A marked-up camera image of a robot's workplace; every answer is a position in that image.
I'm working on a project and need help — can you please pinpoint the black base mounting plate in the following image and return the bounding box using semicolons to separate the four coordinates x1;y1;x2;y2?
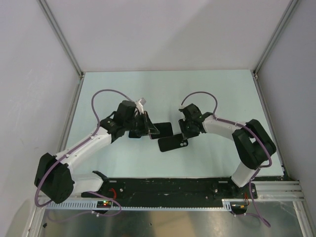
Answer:
81;176;272;208

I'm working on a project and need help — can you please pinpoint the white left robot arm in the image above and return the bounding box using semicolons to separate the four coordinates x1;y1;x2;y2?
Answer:
35;98;159;204

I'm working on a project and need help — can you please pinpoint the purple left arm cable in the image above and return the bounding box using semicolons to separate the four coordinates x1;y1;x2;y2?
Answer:
34;89;146;223

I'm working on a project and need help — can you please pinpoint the controller board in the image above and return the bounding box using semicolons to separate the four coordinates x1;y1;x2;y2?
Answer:
97;200;113;208
231;203;248;215

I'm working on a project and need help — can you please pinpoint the right aluminium frame post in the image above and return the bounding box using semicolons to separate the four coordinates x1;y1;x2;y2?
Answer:
252;0;301;76

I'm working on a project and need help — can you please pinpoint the right controller board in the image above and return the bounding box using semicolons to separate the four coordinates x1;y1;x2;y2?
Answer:
231;203;248;215

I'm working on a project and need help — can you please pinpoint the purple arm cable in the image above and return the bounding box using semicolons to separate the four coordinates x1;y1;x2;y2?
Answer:
179;91;272;228
34;89;146;223

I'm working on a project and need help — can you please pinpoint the left controller board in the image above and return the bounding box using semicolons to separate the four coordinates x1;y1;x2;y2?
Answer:
97;200;113;208

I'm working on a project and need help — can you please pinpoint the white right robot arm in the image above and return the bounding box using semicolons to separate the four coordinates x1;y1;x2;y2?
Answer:
179;104;277;198

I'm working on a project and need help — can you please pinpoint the aluminium front frame rail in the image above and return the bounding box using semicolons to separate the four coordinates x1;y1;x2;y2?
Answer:
36;180;303;199

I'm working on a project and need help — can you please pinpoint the aluminium frame post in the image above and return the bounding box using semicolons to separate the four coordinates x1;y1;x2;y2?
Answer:
252;0;301;76
37;0;84;79

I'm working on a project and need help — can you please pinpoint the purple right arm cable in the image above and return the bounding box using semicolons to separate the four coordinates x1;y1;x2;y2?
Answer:
179;91;272;228

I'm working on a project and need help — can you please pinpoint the black phone case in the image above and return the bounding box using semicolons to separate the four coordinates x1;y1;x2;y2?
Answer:
158;134;189;152

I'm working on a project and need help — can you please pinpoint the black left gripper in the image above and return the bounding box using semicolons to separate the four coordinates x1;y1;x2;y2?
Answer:
124;111;159;136

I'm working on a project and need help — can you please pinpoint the teal smartphone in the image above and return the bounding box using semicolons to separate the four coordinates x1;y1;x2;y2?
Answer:
128;131;142;139

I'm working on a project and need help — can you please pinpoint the left aluminium frame post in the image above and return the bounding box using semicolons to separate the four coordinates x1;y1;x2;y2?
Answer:
37;0;84;79

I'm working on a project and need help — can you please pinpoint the pink smartphone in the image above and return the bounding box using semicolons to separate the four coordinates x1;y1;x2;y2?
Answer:
150;122;173;139

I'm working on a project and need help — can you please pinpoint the grey slotted cable duct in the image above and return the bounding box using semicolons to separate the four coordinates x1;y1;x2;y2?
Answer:
46;199;232;211

